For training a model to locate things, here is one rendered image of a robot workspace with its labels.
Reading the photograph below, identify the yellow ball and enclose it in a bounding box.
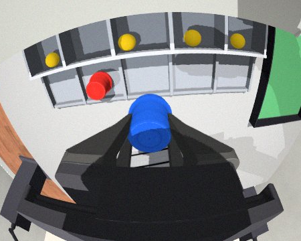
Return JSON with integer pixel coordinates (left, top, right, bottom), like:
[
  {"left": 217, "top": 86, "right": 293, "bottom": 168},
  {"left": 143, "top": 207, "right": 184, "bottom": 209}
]
[
  {"left": 45, "top": 52, "right": 60, "bottom": 68},
  {"left": 230, "top": 33, "right": 245, "bottom": 49},
  {"left": 118, "top": 34, "right": 136, "bottom": 51},
  {"left": 184, "top": 29, "right": 201, "bottom": 46}
]

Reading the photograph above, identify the green tray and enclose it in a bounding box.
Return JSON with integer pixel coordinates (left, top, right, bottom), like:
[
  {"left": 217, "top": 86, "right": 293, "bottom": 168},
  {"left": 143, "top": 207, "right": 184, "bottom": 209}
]
[{"left": 249, "top": 25, "right": 301, "bottom": 128}]

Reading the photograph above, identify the red plug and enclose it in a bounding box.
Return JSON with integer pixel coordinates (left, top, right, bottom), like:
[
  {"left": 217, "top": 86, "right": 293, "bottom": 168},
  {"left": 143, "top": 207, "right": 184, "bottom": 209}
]
[{"left": 86, "top": 72, "right": 112, "bottom": 100}]

